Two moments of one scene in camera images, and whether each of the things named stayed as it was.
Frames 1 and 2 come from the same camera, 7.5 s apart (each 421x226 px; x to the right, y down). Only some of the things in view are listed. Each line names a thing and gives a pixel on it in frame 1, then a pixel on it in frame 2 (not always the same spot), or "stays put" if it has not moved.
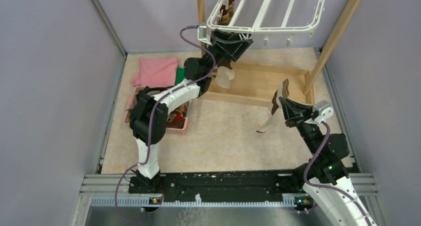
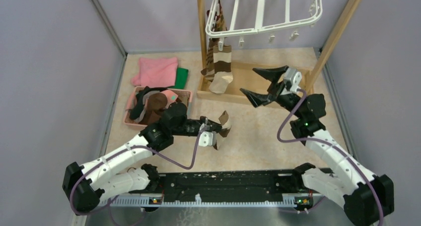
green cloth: x=180 y=76 stays put
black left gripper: x=230 y=45 to x=214 y=127
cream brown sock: x=283 y=92 to x=226 y=124
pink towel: x=156 y=72 stays put
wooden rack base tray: x=256 y=85 stays put
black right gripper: x=291 y=110 to x=258 y=100
